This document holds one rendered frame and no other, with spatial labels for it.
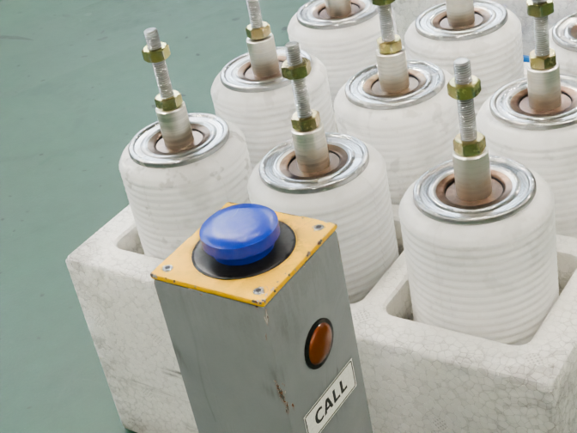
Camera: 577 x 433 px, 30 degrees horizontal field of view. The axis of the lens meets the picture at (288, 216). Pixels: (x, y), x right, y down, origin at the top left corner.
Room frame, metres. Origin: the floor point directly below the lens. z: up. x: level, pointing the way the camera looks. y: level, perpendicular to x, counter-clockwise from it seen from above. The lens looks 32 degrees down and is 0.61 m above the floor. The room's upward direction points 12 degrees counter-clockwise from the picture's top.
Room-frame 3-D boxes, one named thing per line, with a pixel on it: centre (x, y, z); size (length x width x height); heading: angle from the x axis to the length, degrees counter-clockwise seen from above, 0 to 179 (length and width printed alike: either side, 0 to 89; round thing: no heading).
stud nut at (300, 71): (0.64, -0.02, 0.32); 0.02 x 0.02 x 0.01; 38
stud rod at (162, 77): (0.71, 0.07, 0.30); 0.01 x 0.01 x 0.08
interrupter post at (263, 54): (0.80, -0.01, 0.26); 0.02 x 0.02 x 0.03
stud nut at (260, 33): (0.80, -0.01, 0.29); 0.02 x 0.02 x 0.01; 81
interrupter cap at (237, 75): (0.80, -0.01, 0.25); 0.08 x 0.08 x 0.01
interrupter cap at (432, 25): (0.82, -0.17, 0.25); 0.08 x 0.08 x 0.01
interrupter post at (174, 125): (0.71, 0.07, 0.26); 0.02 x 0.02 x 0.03
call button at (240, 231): (0.46, 0.03, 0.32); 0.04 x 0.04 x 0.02
